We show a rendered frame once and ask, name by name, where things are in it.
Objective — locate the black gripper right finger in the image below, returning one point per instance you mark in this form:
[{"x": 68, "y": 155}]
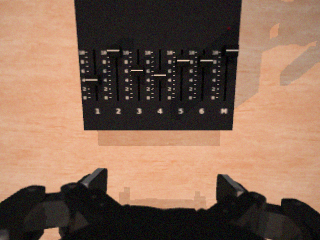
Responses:
[{"x": 292, "y": 220}]

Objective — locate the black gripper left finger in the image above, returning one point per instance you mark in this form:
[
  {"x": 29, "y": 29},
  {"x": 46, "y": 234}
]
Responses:
[{"x": 50, "y": 210}]

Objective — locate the black lighting desk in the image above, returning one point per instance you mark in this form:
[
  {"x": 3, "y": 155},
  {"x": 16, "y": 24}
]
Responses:
[{"x": 158, "y": 64}]

